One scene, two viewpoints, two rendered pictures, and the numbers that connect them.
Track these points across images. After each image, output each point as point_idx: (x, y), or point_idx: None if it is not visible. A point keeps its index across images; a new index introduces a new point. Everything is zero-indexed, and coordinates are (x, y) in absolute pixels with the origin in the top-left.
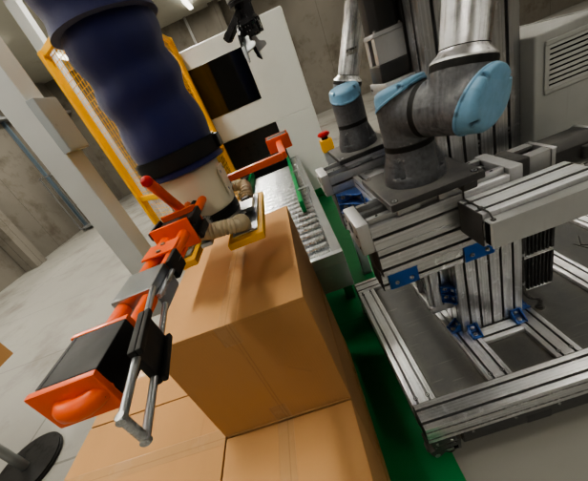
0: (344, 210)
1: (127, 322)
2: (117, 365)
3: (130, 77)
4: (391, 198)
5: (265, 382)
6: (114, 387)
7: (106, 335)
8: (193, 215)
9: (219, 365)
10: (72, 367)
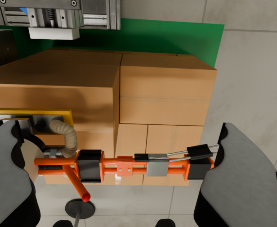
0: (33, 38)
1: (191, 163)
2: (204, 160)
3: None
4: (67, 2)
5: (117, 107)
6: (209, 158)
7: (196, 167)
8: (95, 159)
9: (115, 130)
10: (205, 172)
